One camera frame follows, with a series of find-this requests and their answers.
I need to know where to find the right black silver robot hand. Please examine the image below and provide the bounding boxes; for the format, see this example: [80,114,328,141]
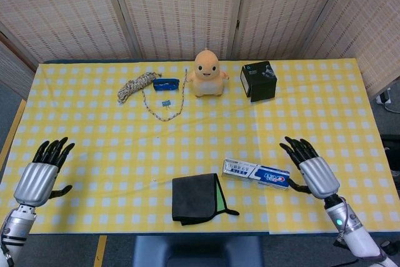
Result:
[279,136,341,199]

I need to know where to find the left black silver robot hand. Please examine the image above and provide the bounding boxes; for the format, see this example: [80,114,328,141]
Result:
[13,137,76,208]

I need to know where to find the silver blue toothpaste box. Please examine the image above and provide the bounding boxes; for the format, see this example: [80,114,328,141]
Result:
[221,158,291,189]

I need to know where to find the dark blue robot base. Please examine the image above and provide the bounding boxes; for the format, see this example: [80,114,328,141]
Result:
[132,234,265,267]

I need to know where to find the black cardboard box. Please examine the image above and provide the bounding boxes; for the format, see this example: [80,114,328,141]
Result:
[239,61,278,103]

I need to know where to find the yellow white checked tablecloth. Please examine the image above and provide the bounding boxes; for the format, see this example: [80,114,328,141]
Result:
[0,58,400,236]

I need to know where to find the black object beside table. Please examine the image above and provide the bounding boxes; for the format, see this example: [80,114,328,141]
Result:
[380,134,400,155]

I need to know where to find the small black round caster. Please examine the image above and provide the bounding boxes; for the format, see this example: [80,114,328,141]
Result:
[382,240,400,254]

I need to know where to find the white power strip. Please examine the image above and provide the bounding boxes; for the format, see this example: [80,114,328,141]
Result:
[376,88,394,106]

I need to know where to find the woven folding screen panel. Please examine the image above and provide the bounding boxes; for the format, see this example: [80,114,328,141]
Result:
[304,0,400,98]
[0,0,140,63]
[107,0,248,61]
[232,0,348,61]
[0,23,40,99]

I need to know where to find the grey cloth with green lining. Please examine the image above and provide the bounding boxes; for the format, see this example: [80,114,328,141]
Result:
[171,173,240,226]

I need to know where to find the orange plush toy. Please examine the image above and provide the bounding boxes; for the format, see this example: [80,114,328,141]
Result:
[186,48,229,98]

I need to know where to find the blue plastic clip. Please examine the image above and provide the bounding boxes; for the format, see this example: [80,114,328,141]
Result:
[152,78,181,92]

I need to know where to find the multicolour braided rope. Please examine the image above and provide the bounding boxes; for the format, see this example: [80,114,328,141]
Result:
[117,68,189,122]

